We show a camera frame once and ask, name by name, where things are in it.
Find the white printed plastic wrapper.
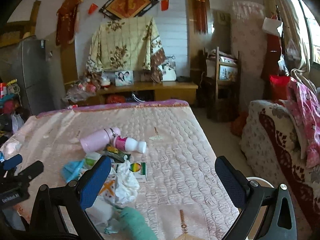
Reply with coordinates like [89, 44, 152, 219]
[86, 168, 117, 226]

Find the green fuzzy towel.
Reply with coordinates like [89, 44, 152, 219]
[104, 205, 158, 240]

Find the white trash bucket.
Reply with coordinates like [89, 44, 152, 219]
[247, 177, 274, 188]

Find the dark snack wrapper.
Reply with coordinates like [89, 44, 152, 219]
[102, 144, 131, 163]

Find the crumpled white tissue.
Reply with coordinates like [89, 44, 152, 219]
[115, 160, 140, 205]

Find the pink thermos bottle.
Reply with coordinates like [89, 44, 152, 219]
[80, 127, 121, 153]

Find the light blue plastic bag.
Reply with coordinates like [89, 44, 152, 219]
[61, 159, 85, 183]

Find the white pink plastic bottle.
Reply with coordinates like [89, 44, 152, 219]
[113, 136, 147, 154]

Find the colourful white card box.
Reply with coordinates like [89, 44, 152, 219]
[112, 160, 147, 182]

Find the floral patterned sofa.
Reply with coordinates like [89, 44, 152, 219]
[240, 100, 319, 239]

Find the plastic bag of toys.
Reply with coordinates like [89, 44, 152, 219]
[62, 76, 101, 103]

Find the framed couple photo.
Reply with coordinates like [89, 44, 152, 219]
[115, 70, 134, 87]

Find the wooden tv cabinet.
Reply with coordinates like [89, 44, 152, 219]
[64, 81, 198, 107]

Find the grey refrigerator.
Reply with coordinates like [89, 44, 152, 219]
[1, 36, 55, 115]

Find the pink floral blanket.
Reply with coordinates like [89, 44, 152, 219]
[283, 78, 319, 168]

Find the red plastic bag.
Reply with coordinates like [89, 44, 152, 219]
[269, 75, 291, 101]

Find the wooden shelf rack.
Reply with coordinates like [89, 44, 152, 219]
[202, 46, 241, 122]

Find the white handbag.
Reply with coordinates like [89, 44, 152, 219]
[158, 60, 177, 82]

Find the floral cloth covered television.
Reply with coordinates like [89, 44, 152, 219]
[86, 16, 166, 83]

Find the pink covered upright mattress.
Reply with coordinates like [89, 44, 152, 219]
[231, 1, 267, 111]

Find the diamond framed fu picture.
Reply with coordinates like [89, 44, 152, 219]
[99, 0, 159, 21]

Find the red chinese knot ornament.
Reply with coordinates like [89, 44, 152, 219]
[193, 0, 208, 34]

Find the red hanging wall decoration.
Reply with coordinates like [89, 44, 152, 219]
[55, 0, 81, 46]

